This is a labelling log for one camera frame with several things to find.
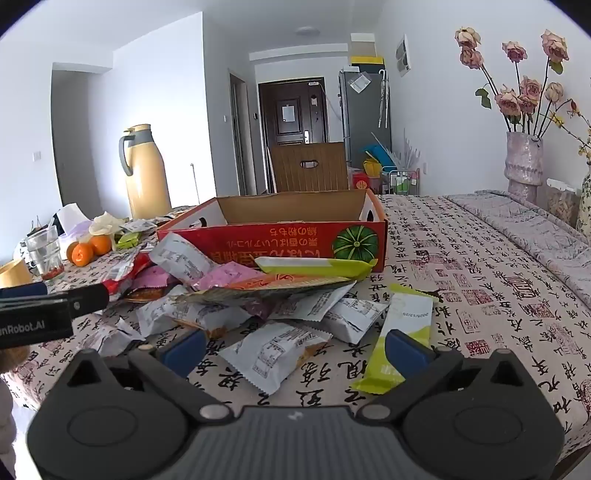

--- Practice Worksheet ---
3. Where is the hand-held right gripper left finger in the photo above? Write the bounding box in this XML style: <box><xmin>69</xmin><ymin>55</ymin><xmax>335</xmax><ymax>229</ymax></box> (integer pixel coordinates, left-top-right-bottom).
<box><xmin>67</xmin><ymin>329</ymin><xmax>234</xmax><ymax>423</ymax></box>

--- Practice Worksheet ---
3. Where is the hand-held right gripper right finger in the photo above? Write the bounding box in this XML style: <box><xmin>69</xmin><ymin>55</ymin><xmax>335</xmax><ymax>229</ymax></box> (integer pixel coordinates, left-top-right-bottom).
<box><xmin>359</xmin><ymin>329</ymin><xmax>527</xmax><ymax>423</ymax></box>

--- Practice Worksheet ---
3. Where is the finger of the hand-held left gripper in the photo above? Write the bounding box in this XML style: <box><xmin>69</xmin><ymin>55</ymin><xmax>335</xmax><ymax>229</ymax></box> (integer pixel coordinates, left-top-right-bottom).
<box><xmin>0</xmin><ymin>281</ymin><xmax>110</xmax><ymax>319</ymax></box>

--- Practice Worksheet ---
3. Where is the green white long packet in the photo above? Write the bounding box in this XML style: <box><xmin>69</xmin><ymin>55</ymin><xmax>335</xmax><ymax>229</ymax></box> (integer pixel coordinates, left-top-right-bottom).
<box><xmin>350</xmin><ymin>283</ymin><xmax>439</xmax><ymax>395</ymax></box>
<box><xmin>255</xmin><ymin>257</ymin><xmax>378</xmax><ymax>281</ymax></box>

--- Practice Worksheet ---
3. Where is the pile of snack packets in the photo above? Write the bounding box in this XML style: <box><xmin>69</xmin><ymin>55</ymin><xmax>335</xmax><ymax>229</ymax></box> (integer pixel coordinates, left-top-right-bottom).
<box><xmin>88</xmin><ymin>231</ymin><xmax>393</xmax><ymax>397</ymax></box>

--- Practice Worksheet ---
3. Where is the orange striped snack packet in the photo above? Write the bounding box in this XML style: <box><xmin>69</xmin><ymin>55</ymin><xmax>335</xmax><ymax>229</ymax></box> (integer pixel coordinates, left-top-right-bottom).
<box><xmin>173</xmin><ymin>275</ymin><xmax>356</xmax><ymax>305</ymax></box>

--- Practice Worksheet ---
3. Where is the red cardboard box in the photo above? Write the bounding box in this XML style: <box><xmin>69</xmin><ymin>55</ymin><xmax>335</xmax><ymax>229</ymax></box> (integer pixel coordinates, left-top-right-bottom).
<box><xmin>156</xmin><ymin>188</ymin><xmax>389</xmax><ymax>273</ymax></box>

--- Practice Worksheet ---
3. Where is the tan round cup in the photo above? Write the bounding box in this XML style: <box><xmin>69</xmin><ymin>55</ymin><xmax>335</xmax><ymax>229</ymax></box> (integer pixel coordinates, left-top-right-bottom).
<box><xmin>0</xmin><ymin>258</ymin><xmax>34</xmax><ymax>289</ymax></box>

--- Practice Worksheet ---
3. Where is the clear drinking glass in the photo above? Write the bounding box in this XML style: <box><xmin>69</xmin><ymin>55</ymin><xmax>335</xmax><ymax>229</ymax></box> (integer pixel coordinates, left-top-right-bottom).
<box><xmin>24</xmin><ymin>226</ymin><xmax>63</xmax><ymax>280</ymax></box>

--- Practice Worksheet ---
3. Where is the white lilac plastic bag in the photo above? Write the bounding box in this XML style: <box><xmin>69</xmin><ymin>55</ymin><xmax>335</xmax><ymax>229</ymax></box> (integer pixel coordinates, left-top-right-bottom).
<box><xmin>48</xmin><ymin>203</ymin><xmax>95</xmax><ymax>243</ymax></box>

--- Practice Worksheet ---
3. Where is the calligraphy print tablecloth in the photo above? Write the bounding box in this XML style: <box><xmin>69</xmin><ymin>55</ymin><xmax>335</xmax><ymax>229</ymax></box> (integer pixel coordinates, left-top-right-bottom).
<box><xmin>0</xmin><ymin>193</ymin><xmax>591</xmax><ymax>480</ymax></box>

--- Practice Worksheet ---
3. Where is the cream crumpled wrapper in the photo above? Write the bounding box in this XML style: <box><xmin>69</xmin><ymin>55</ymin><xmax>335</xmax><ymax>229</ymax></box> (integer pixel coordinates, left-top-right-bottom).
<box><xmin>89</xmin><ymin>212</ymin><xmax>127</xmax><ymax>238</ymax></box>

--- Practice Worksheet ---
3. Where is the white printed snack packet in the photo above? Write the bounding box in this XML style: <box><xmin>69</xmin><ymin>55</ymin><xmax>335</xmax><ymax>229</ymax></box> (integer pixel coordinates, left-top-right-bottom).
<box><xmin>122</xmin><ymin>217</ymin><xmax>160</xmax><ymax>234</ymax></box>

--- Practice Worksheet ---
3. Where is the yellow thermos jug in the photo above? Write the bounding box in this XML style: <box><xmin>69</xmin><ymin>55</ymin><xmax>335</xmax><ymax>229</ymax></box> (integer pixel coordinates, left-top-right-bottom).
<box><xmin>119</xmin><ymin>124</ymin><xmax>172</xmax><ymax>221</ymax></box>

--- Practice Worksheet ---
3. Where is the metal trolley rack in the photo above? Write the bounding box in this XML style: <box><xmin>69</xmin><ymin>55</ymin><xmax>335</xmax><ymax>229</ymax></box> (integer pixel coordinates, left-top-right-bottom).
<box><xmin>383</xmin><ymin>168</ymin><xmax>420</xmax><ymax>195</ymax></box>

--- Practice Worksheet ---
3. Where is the grey quilted cloth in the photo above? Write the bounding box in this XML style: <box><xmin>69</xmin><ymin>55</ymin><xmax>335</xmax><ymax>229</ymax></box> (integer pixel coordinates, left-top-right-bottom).
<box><xmin>445</xmin><ymin>188</ymin><xmax>591</xmax><ymax>324</ymax></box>

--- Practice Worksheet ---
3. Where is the white feather decoration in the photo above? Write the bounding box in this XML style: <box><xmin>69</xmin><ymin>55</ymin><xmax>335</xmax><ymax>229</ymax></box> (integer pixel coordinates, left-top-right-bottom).
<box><xmin>392</xmin><ymin>129</ymin><xmax>423</xmax><ymax>171</ymax></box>

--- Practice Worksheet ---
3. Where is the blue plastic object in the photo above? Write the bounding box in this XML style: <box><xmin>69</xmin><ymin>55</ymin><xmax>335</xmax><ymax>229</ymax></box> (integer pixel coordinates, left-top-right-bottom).
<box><xmin>362</xmin><ymin>144</ymin><xmax>398</xmax><ymax>169</ymax></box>

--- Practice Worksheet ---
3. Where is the brown wooden chair back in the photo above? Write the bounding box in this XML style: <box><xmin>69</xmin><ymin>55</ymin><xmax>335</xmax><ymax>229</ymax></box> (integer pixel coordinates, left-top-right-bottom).
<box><xmin>269</xmin><ymin>141</ymin><xmax>349</xmax><ymax>193</ymax></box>

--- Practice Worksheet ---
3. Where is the glass storage jar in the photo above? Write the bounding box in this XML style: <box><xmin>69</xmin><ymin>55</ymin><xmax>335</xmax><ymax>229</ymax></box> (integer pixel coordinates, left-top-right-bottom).
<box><xmin>546</xmin><ymin>179</ymin><xmax>580</xmax><ymax>227</ymax></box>

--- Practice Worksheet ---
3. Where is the pink textured vase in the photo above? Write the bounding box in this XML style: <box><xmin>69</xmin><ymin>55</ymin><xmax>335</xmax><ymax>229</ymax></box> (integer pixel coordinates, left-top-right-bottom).
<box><xmin>504</xmin><ymin>131</ymin><xmax>544</xmax><ymax>204</ymax></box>

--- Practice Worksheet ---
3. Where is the grey interior door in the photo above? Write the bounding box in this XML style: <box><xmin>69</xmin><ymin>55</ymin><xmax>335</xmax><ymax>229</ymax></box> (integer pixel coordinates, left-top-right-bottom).
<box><xmin>228</xmin><ymin>69</ymin><xmax>258</xmax><ymax>197</ymax></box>

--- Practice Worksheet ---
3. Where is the pale green vase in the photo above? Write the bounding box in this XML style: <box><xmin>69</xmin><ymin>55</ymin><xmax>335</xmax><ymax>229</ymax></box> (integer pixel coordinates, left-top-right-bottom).
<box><xmin>576</xmin><ymin>161</ymin><xmax>591</xmax><ymax>236</ymax></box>

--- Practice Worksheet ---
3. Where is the grey refrigerator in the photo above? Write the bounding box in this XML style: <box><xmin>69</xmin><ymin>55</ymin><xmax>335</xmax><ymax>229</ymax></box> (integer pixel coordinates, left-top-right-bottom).
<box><xmin>338</xmin><ymin>67</ymin><xmax>393</xmax><ymax>155</ymax></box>

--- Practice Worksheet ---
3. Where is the brown entrance door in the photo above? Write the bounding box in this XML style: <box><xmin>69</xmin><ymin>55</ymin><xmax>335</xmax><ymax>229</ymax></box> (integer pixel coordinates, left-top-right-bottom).
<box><xmin>259</xmin><ymin>78</ymin><xmax>329</xmax><ymax>147</ymax></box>

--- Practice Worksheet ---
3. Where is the white folded umbrella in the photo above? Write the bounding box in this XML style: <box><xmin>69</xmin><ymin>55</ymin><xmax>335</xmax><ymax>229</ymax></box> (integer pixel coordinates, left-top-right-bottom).
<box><xmin>376</xmin><ymin>69</ymin><xmax>391</xmax><ymax>129</ymax></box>

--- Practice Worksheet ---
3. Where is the dried rose bouquet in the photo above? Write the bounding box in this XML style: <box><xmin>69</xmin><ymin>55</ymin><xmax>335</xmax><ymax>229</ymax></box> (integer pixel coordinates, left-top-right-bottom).
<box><xmin>454</xmin><ymin>27</ymin><xmax>591</xmax><ymax>160</ymax></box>

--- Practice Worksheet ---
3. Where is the white carton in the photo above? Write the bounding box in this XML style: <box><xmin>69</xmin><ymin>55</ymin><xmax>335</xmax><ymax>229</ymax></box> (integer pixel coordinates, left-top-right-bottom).
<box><xmin>351</xmin><ymin>34</ymin><xmax>377</xmax><ymax>57</ymax></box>

